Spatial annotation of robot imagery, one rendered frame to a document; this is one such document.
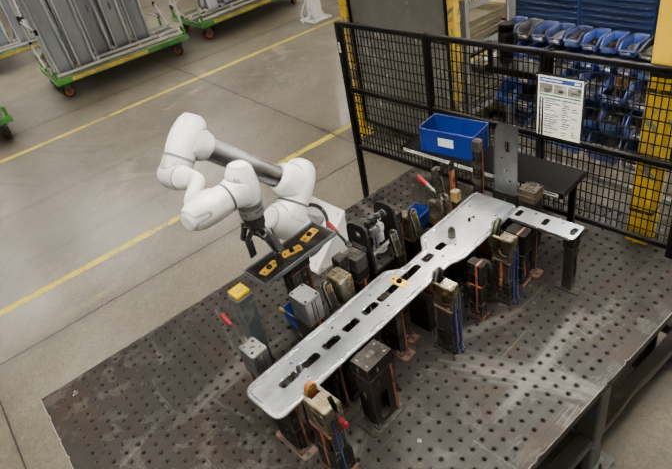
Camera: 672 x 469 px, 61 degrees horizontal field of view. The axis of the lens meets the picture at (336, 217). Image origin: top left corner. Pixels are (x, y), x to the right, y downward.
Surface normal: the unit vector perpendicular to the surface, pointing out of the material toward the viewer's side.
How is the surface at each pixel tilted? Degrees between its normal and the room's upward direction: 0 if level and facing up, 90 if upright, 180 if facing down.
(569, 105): 90
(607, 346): 0
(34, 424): 0
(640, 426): 0
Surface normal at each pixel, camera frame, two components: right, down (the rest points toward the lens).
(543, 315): -0.17, -0.80
